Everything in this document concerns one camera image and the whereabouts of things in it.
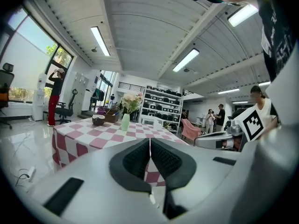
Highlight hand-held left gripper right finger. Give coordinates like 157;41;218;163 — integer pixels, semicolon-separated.
150;138;255;224

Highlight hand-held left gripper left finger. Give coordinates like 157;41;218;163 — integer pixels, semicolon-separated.
28;138;168;224

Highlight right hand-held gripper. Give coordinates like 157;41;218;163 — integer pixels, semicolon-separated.
193;106;266;152

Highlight pale green vase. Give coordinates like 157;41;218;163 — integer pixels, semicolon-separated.
121;113;130;132

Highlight pink artificial flowers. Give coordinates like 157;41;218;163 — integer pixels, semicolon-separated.
121;91;143;114

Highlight pink cloth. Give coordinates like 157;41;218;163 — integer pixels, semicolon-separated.
181;118;202;141

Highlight checkered cloth covered table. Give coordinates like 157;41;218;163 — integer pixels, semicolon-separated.
51;118;190;188

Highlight ceiling tube light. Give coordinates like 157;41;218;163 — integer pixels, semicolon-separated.
217;88;240;95
228;4;259;28
90;26;111;57
172;48;200;73

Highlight brown wooden organizer box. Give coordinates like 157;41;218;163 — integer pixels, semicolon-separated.
100;107;120;124

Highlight rows of black white cases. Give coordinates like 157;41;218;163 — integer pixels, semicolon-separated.
142;85;182;132

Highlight white power strip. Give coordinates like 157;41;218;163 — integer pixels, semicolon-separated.
27;166;37;183

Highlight black office chair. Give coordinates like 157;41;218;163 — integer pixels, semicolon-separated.
0;63;15;130
55;89;78;125

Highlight white cabinet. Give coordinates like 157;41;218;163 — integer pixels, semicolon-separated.
83;89;92;112

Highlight white shelf rack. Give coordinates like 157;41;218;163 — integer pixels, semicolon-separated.
139;85;183;135

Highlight clothes rack with jackets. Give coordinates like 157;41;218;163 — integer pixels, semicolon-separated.
92;87;105;102

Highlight grey locker cabinet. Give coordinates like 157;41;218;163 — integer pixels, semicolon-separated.
72;71;89;116

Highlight black metal railing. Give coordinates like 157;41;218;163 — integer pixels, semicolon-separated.
118;82;146;93

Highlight white water dispenser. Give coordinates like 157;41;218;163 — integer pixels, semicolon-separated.
32;89;45;121

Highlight water dispenser bottle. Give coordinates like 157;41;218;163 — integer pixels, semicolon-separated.
37;73;48;90

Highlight person's black printed shirt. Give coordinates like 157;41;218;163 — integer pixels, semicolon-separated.
256;0;299;81

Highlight black cable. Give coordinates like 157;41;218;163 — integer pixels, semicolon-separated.
15;173;30;188

